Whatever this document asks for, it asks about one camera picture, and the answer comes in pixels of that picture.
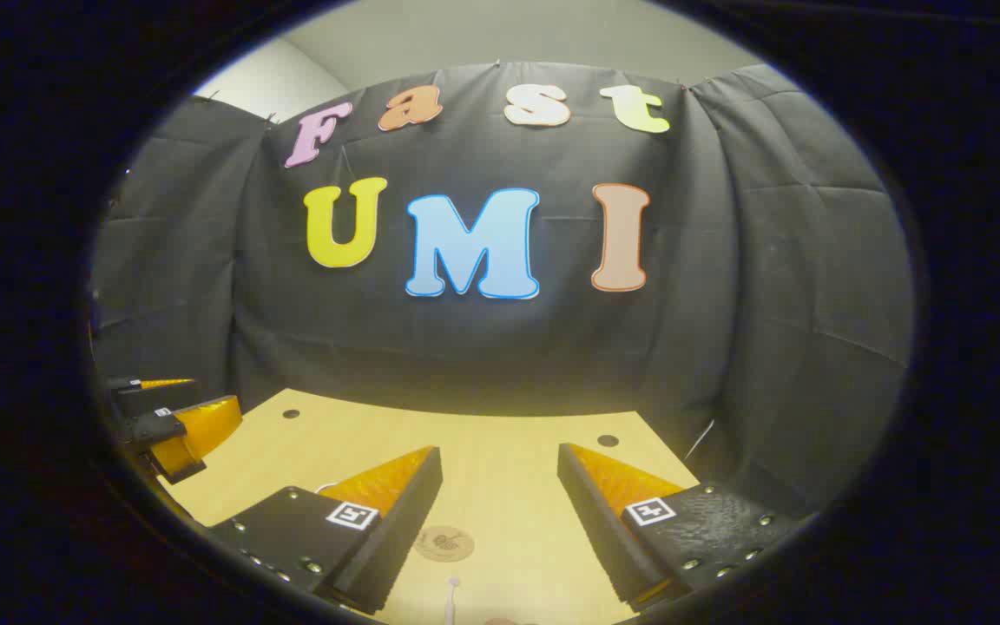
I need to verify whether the light wooden desktop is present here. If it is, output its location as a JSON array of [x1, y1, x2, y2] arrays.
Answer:
[[157, 388, 701, 625]]

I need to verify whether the white cable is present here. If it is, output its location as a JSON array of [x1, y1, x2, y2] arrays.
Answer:
[[684, 420, 716, 461]]

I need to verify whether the round cork coaster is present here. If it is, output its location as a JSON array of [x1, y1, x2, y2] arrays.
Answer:
[[414, 525, 476, 563]]

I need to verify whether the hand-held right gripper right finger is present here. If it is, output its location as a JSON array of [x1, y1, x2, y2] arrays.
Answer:
[[556, 442, 816, 614]]

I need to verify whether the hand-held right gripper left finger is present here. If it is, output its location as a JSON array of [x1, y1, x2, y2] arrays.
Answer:
[[207, 445, 446, 617]]

